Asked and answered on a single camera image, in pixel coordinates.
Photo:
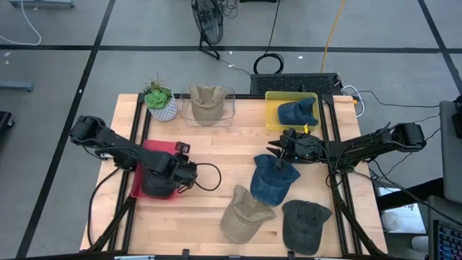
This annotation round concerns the blue baseball cap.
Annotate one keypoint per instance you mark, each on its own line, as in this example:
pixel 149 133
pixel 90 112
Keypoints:
pixel 296 113
pixel 270 187

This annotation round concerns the black aluminium table frame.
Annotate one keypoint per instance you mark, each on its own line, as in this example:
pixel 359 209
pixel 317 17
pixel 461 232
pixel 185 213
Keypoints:
pixel 249 96

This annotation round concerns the red plastic bin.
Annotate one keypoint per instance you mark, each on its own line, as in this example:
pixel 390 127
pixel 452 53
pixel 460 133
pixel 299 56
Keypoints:
pixel 162 145

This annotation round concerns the black caster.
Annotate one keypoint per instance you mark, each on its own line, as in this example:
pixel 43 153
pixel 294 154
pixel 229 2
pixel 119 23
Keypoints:
pixel 5 122

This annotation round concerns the succulent in patterned white pot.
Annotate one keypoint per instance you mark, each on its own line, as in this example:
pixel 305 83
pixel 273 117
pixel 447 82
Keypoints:
pixel 162 108

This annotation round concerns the black perforated computer case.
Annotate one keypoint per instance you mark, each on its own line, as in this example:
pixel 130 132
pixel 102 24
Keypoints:
pixel 288 85

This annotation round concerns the tan baseball cap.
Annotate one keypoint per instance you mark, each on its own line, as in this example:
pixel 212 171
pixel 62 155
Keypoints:
pixel 207 108
pixel 243 220

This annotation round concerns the backlit keyboard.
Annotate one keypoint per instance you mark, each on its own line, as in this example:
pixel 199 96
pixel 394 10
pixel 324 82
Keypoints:
pixel 449 242

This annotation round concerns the clear plastic bin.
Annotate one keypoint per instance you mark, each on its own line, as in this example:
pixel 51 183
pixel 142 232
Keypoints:
pixel 184 108

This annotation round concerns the black floor fan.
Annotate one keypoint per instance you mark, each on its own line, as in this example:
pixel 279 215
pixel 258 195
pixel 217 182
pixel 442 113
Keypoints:
pixel 209 18

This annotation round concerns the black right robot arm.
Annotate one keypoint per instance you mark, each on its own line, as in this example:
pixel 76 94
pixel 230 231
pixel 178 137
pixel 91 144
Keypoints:
pixel 361 148

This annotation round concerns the black desk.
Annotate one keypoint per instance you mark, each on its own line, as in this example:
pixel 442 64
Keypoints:
pixel 415 191

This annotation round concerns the white paper roll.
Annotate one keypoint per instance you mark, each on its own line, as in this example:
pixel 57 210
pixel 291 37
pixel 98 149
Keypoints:
pixel 391 221

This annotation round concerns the yellow plastic bin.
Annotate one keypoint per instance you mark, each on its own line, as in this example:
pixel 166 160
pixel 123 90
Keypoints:
pixel 270 108

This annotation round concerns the grey metal foot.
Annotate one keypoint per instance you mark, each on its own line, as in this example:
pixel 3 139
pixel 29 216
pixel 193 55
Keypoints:
pixel 16 86
pixel 39 3

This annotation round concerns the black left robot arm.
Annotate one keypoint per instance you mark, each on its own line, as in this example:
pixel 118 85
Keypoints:
pixel 108 139

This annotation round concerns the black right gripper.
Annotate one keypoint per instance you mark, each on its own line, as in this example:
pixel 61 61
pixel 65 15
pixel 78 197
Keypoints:
pixel 307 150

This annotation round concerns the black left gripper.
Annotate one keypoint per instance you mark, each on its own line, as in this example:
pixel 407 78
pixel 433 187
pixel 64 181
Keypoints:
pixel 167 173

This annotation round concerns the black baseball cap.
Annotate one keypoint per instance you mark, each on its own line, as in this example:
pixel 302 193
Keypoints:
pixel 303 227
pixel 155 187

